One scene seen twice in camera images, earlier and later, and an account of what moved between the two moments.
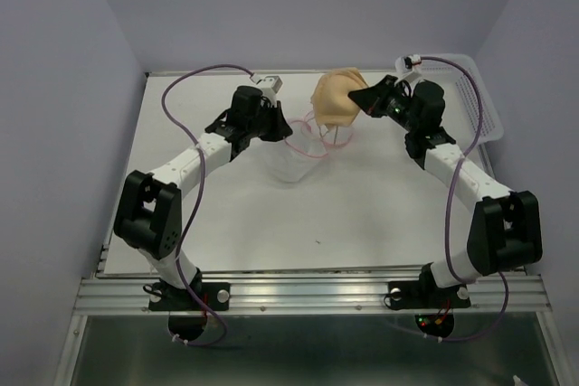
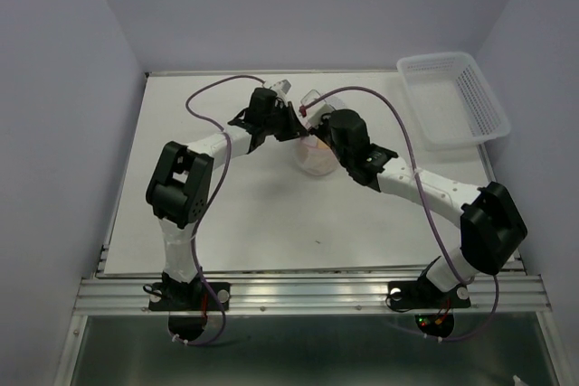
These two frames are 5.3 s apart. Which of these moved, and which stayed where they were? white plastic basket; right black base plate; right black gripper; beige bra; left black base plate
Moved: beige bra; right black gripper
Stayed: white plastic basket; left black base plate; right black base plate
